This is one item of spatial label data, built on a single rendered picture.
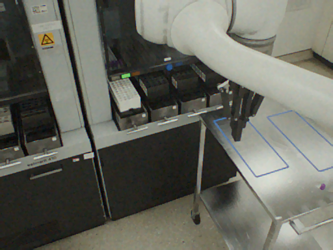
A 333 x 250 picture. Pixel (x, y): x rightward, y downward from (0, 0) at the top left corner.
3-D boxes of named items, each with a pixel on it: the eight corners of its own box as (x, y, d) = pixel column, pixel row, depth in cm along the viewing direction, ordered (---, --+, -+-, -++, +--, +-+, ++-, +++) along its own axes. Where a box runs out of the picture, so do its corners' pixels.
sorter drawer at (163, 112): (112, 57, 205) (110, 44, 200) (133, 53, 209) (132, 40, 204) (155, 128, 154) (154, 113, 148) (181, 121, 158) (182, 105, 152)
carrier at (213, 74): (223, 77, 171) (224, 68, 167) (225, 80, 169) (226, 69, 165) (202, 83, 168) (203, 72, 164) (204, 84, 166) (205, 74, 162)
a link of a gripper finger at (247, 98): (244, 74, 76) (250, 73, 77) (239, 112, 84) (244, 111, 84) (250, 83, 74) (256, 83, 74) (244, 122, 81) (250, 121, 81)
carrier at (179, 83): (196, 84, 166) (196, 73, 163) (198, 86, 165) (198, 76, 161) (175, 89, 163) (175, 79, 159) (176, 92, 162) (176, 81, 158)
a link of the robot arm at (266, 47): (284, 38, 65) (278, 65, 68) (265, 19, 71) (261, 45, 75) (240, 42, 63) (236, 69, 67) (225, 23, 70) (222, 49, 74)
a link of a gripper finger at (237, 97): (246, 84, 73) (240, 84, 73) (239, 122, 81) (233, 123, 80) (240, 74, 76) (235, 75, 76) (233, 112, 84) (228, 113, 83)
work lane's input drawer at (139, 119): (88, 62, 201) (85, 49, 195) (110, 58, 205) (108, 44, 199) (123, 137, 150) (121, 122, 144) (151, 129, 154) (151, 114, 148)
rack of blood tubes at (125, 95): (104, 81, 173) (102, 71, 169) (122, 77, 175) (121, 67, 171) (120, 114, 152) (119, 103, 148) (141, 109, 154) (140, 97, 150)
